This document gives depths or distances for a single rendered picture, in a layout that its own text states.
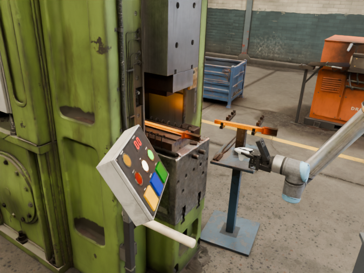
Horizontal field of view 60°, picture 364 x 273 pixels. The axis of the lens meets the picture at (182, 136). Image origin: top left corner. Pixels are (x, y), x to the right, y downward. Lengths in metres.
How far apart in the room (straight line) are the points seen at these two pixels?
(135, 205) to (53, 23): 0.99
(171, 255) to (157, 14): 1.43
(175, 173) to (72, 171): 0.62
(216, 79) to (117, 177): 4.50
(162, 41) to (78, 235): 1.31
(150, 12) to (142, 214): 0.92
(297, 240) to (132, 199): 1.82
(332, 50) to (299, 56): 4.31
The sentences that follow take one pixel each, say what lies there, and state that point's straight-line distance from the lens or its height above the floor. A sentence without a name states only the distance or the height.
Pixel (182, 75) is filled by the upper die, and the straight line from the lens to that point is 1.68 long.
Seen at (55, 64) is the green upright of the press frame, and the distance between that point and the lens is 1.75.
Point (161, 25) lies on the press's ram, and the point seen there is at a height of 1.60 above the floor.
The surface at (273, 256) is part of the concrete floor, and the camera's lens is 2.56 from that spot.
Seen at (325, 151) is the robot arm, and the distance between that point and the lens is 1.66.
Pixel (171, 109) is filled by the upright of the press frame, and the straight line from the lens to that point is 2.11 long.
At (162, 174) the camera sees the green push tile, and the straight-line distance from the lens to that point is 1.39.
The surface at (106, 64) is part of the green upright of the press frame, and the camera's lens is 1.45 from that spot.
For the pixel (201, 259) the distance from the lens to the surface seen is 2.43.
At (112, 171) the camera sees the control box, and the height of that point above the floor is 1.15.
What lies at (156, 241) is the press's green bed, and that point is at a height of 0.27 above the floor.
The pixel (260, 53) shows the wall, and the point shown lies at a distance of 9.55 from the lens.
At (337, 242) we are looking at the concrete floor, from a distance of 2.87.
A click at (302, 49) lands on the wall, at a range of 9.22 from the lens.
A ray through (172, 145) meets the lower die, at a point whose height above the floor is 0.97.
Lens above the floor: 1.72
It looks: 24 degrees down
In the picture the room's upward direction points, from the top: 2 degrees clockwise
